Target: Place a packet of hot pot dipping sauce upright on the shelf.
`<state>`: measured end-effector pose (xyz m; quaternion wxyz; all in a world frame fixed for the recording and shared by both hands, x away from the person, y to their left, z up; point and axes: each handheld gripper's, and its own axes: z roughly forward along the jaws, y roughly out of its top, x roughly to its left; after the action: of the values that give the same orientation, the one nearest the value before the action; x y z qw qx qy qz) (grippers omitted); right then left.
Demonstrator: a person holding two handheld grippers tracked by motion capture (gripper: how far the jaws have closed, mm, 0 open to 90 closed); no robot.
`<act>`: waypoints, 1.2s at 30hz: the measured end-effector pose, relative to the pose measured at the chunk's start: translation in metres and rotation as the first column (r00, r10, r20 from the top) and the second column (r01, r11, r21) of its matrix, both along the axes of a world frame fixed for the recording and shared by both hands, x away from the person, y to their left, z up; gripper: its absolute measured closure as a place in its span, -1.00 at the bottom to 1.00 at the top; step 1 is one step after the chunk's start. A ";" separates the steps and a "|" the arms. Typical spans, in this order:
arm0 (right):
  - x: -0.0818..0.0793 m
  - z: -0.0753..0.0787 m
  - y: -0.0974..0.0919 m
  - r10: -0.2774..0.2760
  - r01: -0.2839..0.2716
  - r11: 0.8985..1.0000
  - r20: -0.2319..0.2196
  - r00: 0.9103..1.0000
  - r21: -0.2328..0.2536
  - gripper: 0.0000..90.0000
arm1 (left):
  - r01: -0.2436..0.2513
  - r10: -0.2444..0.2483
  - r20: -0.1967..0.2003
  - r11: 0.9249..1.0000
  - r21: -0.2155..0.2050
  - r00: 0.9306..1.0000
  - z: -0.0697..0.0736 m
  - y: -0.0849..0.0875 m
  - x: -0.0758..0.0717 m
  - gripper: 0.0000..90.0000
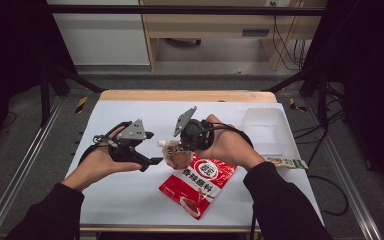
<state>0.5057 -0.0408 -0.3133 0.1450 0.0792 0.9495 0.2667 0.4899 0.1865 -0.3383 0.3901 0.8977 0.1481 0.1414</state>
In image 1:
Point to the black curtain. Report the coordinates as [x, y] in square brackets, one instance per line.
[10, 66]
[370, 83]

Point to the black horizontal frame bar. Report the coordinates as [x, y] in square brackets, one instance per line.
[180, 10]

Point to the translucent white plastic container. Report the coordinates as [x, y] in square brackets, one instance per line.
[270, 133]

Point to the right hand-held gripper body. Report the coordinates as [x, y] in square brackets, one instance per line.
[195, 133]

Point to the white cabinet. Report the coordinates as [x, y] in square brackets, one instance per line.
[103, 36]

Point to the person's left hand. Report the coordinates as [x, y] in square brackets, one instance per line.
[96, 163]

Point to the red seasoning packet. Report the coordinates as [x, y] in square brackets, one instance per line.
[198, 186]

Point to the wooden table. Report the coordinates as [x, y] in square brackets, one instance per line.
[186, 96]

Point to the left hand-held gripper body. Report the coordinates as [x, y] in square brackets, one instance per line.
[130, 140]

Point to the green and white packet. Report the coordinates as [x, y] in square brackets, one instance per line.
[288, 163]

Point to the black metal stand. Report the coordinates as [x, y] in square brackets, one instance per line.
[316, 86]
[51, 86]

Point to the person's right hand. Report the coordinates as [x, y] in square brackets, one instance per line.
[230, 146]

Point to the wooden desk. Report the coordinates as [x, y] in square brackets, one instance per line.
[213, 26]

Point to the white paper table cover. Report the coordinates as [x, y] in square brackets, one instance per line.
[130, 200]

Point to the aluminium floor rail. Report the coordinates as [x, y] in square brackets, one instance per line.
[23, 166]
[343, 173]

